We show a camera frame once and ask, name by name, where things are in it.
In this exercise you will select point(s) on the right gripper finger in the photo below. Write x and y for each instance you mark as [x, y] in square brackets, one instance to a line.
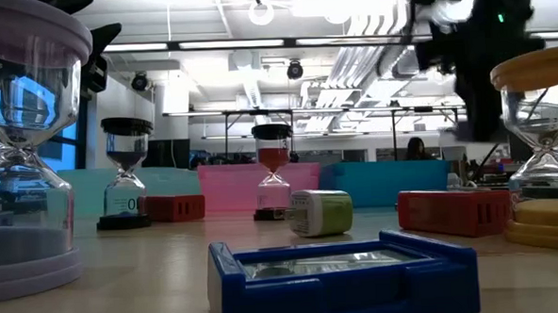
[480, 110]

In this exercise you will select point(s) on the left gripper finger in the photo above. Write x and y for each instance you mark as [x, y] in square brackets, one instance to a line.
[105, 37]

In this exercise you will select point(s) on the yellow capped hourglass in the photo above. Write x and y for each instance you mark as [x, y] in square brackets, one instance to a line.
[539, 67]

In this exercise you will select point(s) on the black hourglass blue sand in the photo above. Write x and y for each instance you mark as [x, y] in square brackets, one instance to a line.
[126, 127]

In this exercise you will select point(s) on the red charger box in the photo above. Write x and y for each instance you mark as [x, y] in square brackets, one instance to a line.
[451, 212]
[177, 209]

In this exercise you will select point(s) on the blue rectangular tile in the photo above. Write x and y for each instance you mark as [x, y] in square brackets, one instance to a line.
[341, 295]

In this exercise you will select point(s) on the round black ceiling fixture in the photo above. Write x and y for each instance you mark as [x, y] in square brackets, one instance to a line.
[140, 81]
[295, 70]

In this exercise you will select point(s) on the white light bulb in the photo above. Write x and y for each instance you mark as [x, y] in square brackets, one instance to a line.
[448, 145]

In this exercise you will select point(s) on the black computer monitor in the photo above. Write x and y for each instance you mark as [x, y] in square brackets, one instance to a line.
[521, 147]

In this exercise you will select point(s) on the brass lamp socket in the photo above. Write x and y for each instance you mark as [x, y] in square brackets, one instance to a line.
[459, 172]

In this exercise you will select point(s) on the person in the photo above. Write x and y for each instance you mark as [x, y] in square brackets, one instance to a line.
[418, 150]

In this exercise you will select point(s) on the black cabinet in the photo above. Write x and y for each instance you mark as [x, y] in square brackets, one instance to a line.
[165, 154]

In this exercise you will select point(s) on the teal plastic bin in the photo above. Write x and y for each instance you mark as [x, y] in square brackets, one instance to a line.
[388, 182]

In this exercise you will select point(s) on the green translucent plastic bin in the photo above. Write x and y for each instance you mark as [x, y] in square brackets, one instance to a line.
[84, 191]

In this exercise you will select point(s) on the pink translucent plastic bin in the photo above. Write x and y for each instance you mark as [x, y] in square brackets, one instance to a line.
[228, 187]

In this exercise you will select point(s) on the white and green plug adapter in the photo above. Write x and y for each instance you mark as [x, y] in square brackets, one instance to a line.
[333, 213]

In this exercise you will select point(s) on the black hourglass red sand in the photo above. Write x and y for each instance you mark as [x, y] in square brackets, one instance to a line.
[273, 159]

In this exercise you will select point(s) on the purple capped hourglass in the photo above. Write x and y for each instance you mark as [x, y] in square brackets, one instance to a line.
[29, 276]

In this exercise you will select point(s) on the linear ceiling light rail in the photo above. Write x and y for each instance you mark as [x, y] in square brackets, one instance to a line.
[174, 46]

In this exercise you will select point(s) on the black background rig frame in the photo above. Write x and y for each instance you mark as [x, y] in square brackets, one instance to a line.
[239, 113]

